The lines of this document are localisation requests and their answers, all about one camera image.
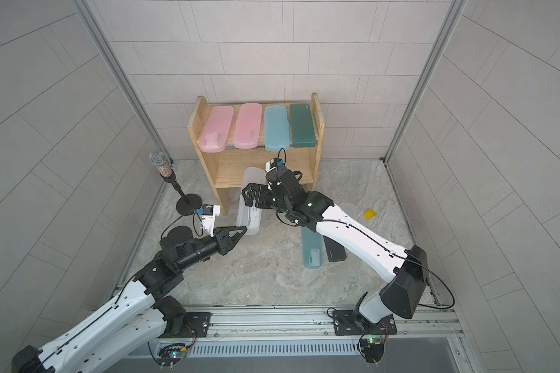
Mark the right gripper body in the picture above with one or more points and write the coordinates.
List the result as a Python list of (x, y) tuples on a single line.
[(281, 201)]

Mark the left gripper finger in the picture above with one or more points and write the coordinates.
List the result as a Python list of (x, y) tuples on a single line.
[(236, 231), (230, 241)]

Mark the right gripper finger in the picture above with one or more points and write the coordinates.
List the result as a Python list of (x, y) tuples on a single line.
[(263, 197), (249, 194)]

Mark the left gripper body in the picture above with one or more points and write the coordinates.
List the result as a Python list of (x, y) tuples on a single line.
[(222, 245)]

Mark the clear frosted pencil case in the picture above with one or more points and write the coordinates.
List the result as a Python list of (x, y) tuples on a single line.
[(348, 209), (250, 216)]

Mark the small teal pencil case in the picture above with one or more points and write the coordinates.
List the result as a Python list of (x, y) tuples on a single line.
[(311, 248)]

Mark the black pencil case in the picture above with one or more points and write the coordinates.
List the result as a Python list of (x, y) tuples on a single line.
[(334, 250)]

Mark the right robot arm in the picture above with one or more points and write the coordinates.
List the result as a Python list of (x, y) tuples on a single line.
[(405, 271)]

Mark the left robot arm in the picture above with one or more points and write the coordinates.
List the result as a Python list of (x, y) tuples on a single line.
[(142, 311)]

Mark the wooden two-tier shelf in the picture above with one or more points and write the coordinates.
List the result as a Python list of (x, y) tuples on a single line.
[(225, 169)]

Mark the large light blue pencil case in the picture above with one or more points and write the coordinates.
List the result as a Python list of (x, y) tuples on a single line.
[(276, 128)]

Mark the right pink pencil case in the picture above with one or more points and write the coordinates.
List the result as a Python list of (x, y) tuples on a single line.
[(248, 126)]

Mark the pink pencil case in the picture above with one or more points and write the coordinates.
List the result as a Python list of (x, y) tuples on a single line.
[(248, 126), (214, 135)]

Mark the dark green pencil case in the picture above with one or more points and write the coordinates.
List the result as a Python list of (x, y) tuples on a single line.
[(302, 126)]

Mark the left pink pencil case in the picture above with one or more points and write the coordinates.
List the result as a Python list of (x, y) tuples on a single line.
[(214, 135)]

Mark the microphone on black stand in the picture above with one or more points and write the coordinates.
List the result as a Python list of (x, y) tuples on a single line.
[(187, 204)]

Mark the yellow block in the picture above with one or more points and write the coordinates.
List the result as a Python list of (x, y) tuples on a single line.
[(369, 214)]

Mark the left circuit board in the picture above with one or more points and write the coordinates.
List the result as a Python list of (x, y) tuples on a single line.
[(170, 355)]

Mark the circuit board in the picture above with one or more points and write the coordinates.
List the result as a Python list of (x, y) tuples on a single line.
[(372, 350), (170, 355)]

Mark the right circuit board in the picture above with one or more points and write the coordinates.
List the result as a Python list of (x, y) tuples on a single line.
[(372, 350)]

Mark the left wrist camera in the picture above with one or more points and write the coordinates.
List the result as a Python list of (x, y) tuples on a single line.
[(207, 215)]

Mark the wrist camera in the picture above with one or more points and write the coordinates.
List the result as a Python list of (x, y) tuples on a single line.
[(272, 164), (207, 215)]

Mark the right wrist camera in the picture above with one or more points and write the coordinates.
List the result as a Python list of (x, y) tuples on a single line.
[(272, 164)]

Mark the aluminium rail frame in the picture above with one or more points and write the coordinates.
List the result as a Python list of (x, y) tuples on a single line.
[(307, 331)]

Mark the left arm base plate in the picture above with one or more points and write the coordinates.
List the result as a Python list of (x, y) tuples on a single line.
[(192, 324)]

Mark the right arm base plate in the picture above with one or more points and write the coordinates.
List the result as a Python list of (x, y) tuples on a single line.
[(350, 323)]

